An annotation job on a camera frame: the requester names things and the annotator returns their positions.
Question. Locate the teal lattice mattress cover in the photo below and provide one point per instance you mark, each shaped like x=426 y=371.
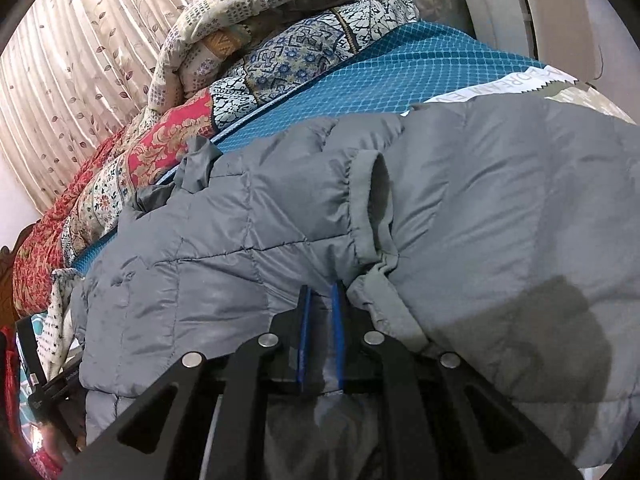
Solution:
x=400 y=65

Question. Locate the wooden headboard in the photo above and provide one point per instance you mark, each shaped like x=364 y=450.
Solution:
x=7 y=280

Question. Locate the white air cooler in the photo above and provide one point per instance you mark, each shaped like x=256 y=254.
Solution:
x=500 y=10

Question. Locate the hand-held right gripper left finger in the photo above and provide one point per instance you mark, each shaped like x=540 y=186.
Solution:
x=303 y=340

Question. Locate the beige leaf print curtain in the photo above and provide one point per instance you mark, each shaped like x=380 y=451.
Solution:
x=75 y=60

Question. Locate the blue and white patterned quilt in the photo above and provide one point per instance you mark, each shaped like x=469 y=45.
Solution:
x=310 y=45

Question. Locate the grey puffer jacket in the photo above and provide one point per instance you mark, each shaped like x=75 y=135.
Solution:
x=475 y=210

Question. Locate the red floral quilt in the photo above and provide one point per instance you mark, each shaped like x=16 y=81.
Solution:
x=155 y=145

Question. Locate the beige patterned folded quilt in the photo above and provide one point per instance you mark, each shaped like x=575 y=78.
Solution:
x=250 y=0

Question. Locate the cream dotted fleece blanket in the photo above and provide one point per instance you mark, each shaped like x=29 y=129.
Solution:
x=55 y=320

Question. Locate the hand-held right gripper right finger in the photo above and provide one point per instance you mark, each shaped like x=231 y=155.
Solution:
x=339 y=335

